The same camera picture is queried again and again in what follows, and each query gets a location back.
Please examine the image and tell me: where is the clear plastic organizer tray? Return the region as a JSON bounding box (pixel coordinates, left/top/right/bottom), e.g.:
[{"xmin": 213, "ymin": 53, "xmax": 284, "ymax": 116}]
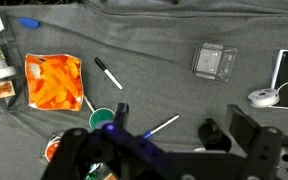
[{"xmin": 0, "ymin": 33, "xmax": 28, "ymax": 115}]

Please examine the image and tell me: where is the black mug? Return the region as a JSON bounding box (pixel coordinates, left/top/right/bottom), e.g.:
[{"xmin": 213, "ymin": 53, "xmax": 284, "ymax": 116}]
[{"xmin": 198, "ymin": 118, "xmax": 232, "ymax": 152}]

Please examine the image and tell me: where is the blue tipped silver pen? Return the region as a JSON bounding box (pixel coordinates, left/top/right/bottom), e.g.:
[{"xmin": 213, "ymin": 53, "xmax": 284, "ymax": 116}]
[{"xmin": 142, "ymin": 114, "xmax": 180, "ymax": 139}]

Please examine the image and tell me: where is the round orange label tin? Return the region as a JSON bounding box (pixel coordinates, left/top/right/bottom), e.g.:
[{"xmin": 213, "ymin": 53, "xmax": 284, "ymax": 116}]
[{"xmin": 40, "ymin": 130, "xmax": 64, "ymax": 165}]

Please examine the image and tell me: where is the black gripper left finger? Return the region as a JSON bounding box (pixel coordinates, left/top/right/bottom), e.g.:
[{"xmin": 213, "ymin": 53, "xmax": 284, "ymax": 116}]
[{"xmin": 41, "ymin": 128, "xmax": 89, "ymax": 180}]

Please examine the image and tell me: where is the orange snack bag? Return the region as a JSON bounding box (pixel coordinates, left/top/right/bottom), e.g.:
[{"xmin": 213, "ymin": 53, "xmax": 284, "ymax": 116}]
[{"xmin": 25, "ymin": 54, "xmax": 84, "ymax": 111}]

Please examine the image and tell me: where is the white tape spool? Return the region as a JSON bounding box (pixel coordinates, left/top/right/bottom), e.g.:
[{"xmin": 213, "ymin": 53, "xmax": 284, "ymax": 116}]
[{"xmin": 248, "ymin": 88, "xmax": 280, "ymax": 108}]

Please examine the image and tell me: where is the black and white marker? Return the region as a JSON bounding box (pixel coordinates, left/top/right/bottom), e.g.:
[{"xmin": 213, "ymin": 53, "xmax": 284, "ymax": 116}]
[{"xmin": 94, "ymin": 57, "xmax": 123, "ymax": 90}]

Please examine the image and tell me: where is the green cup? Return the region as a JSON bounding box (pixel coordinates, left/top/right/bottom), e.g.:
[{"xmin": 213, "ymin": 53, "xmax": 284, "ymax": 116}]
[{"xmin": 89, "ymin": 108, "xmax": 115, "ymax": 129}]

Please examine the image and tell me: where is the small clear plastic container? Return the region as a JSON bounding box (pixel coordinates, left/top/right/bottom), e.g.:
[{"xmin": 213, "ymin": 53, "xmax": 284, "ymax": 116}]
[{"xmin": 192, "ymin": 42, "xmax": 237, "ymax": 82}]

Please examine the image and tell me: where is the blue marker cap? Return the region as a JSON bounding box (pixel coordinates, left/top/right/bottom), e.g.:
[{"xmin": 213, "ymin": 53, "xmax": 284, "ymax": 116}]
[{"xmin": 19, "ymin": 17, "xmax": 40, "ymax": 29}]

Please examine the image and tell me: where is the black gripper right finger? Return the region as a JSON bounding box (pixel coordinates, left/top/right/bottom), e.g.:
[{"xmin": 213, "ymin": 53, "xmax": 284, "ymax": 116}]
[{"xmin": 227, "ymin": 104, "xmax": 283, "ymax": 180}]

